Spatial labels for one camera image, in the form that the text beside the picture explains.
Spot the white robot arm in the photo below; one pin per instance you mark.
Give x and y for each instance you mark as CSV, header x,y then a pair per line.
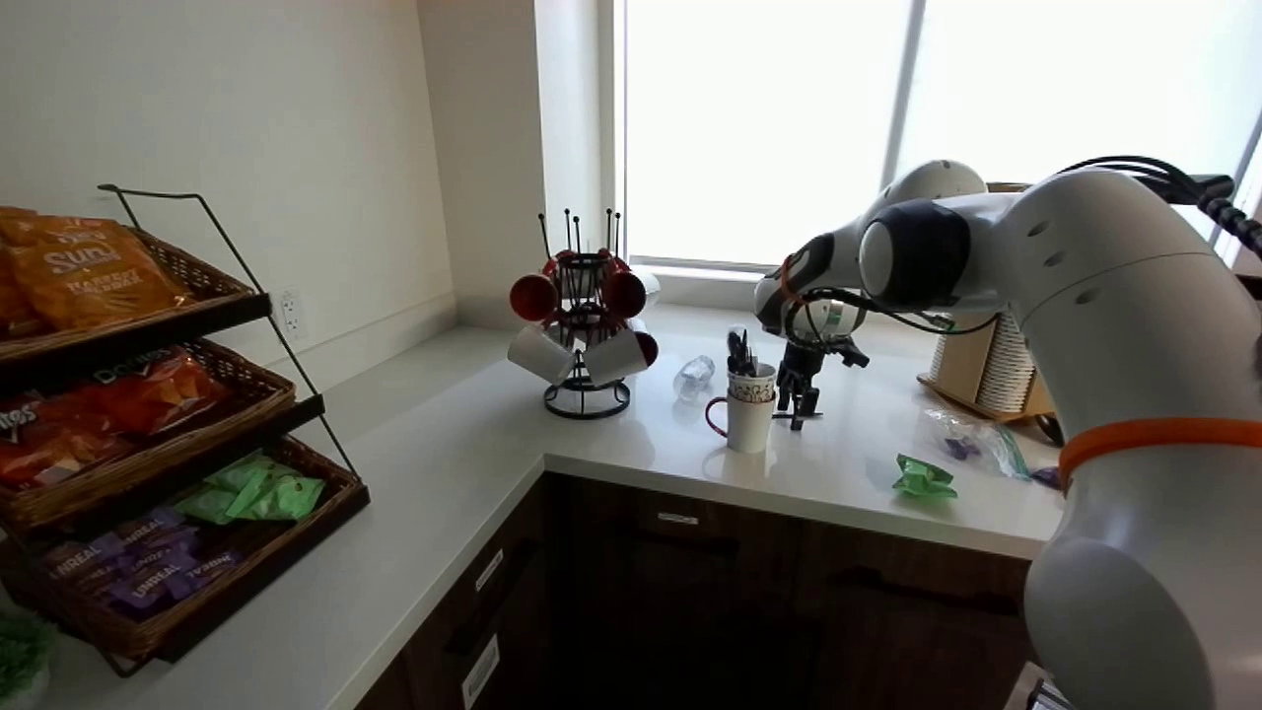
x,y
1147,342

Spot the bright window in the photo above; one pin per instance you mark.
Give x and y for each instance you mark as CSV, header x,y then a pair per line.
x,y
752,131

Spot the grey metal stand frame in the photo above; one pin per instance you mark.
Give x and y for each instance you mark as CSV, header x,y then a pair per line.
x,y
1030,691

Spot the small purple packet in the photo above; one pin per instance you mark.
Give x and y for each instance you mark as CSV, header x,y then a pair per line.
x,y
965,445

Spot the pale teal packet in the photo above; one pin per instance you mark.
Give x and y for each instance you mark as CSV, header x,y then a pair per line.
x,y
1011,454

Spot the wooden cup dispenser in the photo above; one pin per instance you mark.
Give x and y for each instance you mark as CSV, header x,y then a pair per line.
x,y
960,370

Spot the white wall outlet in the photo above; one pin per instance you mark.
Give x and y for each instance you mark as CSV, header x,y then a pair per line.
x,y
291,307

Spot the black marker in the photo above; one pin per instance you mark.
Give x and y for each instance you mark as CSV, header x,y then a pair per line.
x,y
738,358

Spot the orange chip bag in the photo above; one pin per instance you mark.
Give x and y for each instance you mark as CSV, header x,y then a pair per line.
x,y
99,269
19,296

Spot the green snack packet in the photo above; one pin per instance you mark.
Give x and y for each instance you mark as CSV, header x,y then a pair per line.
x,y
217,497
295,497

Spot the brown wicker basket tray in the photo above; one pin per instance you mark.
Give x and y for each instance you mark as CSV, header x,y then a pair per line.
x,y
263,565
198,319
263,396

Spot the paper cup stack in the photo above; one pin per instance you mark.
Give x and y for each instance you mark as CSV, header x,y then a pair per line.
x,y
1011,377

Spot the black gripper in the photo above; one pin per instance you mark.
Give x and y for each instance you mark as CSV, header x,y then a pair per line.
x,y
805,362

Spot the purple snack packet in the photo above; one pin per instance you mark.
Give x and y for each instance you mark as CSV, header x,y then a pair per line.
x,y
131,546
161,588

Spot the clear glass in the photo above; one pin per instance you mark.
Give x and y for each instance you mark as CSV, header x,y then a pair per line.
x,y
697,377

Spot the white mug red interior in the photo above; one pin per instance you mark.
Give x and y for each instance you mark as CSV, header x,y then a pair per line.
x,y
537,352
623,292
535,296
616,352

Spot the dark wood cabinet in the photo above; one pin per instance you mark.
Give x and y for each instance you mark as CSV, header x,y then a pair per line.
x,y
735,617

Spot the red snack bag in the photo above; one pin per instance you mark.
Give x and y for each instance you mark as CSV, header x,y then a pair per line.
x,y
165,396
45,461

